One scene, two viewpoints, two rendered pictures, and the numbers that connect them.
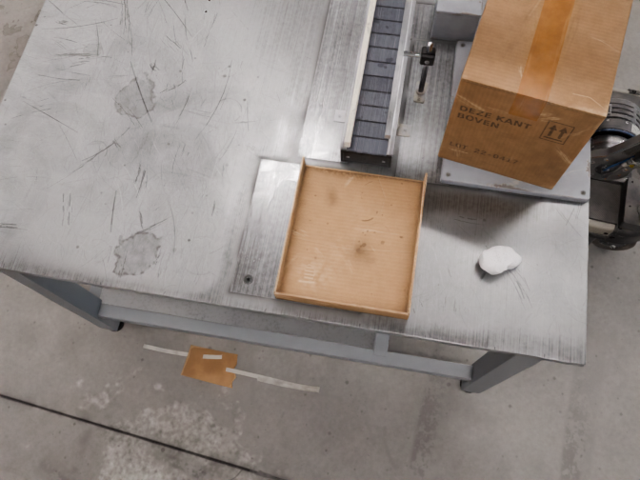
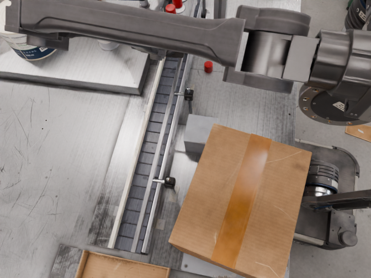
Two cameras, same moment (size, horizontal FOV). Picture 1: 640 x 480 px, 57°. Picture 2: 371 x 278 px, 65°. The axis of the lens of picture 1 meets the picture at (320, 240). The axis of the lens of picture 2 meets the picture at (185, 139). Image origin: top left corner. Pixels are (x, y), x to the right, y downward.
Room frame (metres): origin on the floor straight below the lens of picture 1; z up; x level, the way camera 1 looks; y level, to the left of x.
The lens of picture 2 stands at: (0.51, -0.34, 1.76)
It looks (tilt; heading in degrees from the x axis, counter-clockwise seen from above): 65 degrees down; 4
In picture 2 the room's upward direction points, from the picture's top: 10 degrees counter-clockwise
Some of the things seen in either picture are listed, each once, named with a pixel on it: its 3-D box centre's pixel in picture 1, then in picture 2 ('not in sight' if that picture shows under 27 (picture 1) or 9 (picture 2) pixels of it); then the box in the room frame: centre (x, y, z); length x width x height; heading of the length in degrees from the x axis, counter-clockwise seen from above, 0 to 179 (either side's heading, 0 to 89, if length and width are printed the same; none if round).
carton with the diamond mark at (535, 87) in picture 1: (529, 75); (238, 207); (0.66, -0.44, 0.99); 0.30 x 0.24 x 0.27; 154
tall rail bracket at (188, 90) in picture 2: not in sight; (183, 101); (1.05, -0.32, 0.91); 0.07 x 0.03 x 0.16; 74
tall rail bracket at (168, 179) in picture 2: (414, 69); (164, 186); (0.76, -0.24, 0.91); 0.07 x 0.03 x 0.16; 74
